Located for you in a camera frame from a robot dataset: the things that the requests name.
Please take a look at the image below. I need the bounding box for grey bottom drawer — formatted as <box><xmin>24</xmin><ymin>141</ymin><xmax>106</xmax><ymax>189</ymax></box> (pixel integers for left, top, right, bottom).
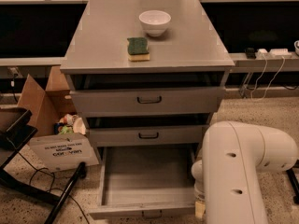
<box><xmin>89</xmin><ymin>145</ymin><xmax>194</xmax><ymax>219</ymax></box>

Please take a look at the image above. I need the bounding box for black stand leg right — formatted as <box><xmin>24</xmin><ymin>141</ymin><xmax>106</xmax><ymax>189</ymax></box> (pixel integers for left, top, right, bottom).
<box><xmin>286</xmin><ymin>169</ymin><xmax>299</xmax><ymax>204</ymax></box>

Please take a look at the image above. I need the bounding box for grey drawer cabinet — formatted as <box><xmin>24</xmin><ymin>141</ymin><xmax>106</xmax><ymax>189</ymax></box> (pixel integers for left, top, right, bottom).
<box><xmin>59</xmin><ymin>0</ymin><xmax>235</xmax><ymax>161</ymax></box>

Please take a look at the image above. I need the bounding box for grey top drawer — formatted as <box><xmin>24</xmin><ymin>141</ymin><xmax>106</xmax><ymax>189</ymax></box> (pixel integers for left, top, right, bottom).
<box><xmin>70</xmin><ymin>87</ymin><xmax>224</xmax><ymax>117</ymax></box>

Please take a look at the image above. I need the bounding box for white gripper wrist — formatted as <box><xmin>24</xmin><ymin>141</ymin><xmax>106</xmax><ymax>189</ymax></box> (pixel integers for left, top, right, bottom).
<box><xmin>192</xmin><ymin>160</ymin><xmax>206</xmax><ymax>219</ymax></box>

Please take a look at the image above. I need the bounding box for black stand frame left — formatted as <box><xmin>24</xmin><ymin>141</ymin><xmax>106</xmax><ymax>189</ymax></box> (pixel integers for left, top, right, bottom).
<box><xmin>0</xmin><ymin>107</ymin><xmax>86</xmax><ymax>224</ymax></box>

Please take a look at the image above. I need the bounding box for brown cardboard box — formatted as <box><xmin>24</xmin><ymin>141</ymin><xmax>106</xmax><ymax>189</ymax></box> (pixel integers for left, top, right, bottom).
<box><xmin>18</xmin><ymin>66</ymin><xmax>99</xmax><ymax>172</ymax></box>

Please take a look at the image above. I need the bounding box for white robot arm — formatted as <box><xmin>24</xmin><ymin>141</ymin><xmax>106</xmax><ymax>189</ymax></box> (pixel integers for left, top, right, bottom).
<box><xmin>192</xmin><ymin>121</ymin><xmax>298</xmax><ymax>224</ymax></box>

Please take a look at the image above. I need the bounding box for white power strip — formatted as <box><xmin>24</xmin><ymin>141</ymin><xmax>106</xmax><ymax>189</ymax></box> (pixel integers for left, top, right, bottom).
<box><xmin>257</xmin><ymin>49</ymin><xmax>292</xmax><ymax>59</ymax></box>

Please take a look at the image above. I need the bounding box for white charger cable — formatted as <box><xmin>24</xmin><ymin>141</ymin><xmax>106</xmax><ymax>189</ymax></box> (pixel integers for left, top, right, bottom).
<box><xmin>249</xmin><ymin>54</ymin><xmax>287</xmax><ymax>101</ymax></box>

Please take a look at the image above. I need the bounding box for grey middle drawer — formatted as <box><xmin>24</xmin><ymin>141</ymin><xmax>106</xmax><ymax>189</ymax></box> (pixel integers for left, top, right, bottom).
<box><xmin>88</xmin><ymin>125</ymin><xmax>207</xmax><ymax>147</ymax></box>

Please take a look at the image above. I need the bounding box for black floor cable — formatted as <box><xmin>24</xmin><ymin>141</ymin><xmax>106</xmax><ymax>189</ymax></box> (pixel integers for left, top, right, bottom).
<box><xmin>18</xmin><ymin>151</ymin><xmax>91</xmax><ymax>224</ymax></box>

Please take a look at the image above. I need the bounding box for crumpled trash in box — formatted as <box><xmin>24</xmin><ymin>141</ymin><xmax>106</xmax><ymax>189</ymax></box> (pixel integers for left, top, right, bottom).
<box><xmin>54</xmin><ymin>114</ymin><xmax>86</xmax><ymax>134</ymax></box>

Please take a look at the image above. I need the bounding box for white ceramic bowl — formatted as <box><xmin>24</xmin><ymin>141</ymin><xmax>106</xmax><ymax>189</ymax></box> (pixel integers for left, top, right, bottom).
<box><xmin>139</xmin><ymin>10</ymin><xmax>171</xmax><ymax>37</ymax></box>

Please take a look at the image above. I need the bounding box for black power adapter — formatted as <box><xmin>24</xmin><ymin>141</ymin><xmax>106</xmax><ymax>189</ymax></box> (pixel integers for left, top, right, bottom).
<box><xmin>245</xmin><ymin>48</ymin><xmax>256</xmax><ymax>59</ymax></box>

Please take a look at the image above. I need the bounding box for green yellow sponge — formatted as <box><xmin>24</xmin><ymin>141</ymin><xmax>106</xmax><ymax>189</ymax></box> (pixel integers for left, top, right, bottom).
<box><xmin>127</xmin><ymin>37</ymin><xmax>150</xmax><ymax>62</ymax></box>

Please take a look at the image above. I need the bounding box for grey drawer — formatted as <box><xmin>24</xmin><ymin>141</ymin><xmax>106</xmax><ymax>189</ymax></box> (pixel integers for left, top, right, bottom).
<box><xmin>70</xmin><ymin>87</ymin><xmax>224</xmax><ymax>117</ymax></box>
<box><xmin>88</xmin><ymin>125</ymin><xmax>207</xmax><ymax>147</ymax></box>
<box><xmin>89</xmin><ymin>145</ymin><xmax>194</xmax><ymax>219</ymax></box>

